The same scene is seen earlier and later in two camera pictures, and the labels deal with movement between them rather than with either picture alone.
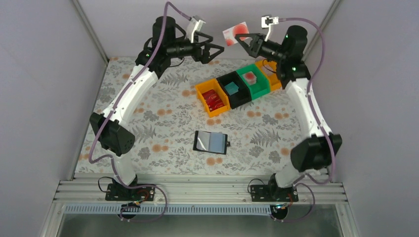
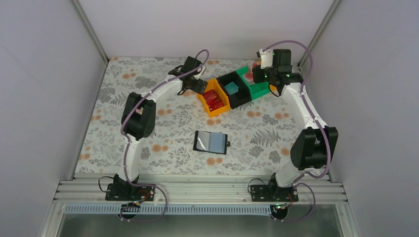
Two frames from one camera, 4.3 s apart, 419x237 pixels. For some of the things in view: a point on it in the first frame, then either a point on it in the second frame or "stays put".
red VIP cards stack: [213, 99] stays put
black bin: [237, 92] stays put
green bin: [257, 84] stays put
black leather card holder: [214, 142] stays put
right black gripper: [253, 50] -> [257, 78]
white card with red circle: [230, 34] -> [248, 76]
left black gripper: [204, 58] -> [196, 88]
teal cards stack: [231, 88] stays put
